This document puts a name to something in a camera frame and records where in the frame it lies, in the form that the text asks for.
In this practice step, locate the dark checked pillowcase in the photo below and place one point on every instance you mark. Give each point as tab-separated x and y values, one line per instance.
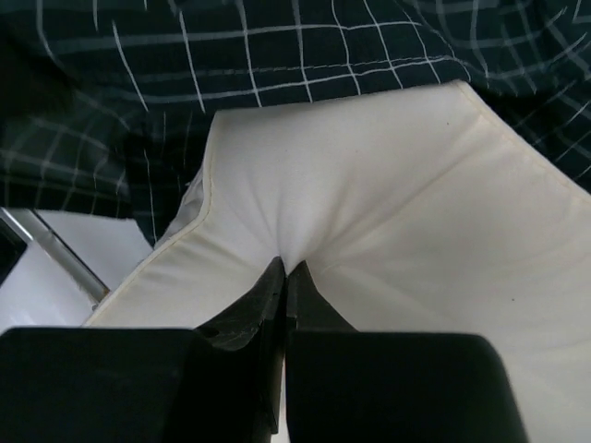
106	105

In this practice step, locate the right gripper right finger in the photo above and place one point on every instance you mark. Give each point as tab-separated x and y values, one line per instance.
346	385

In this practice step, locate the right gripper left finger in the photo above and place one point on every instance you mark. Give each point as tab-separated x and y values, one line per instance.
219	382

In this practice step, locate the cream pillow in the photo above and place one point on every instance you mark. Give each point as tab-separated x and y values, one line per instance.
415	210

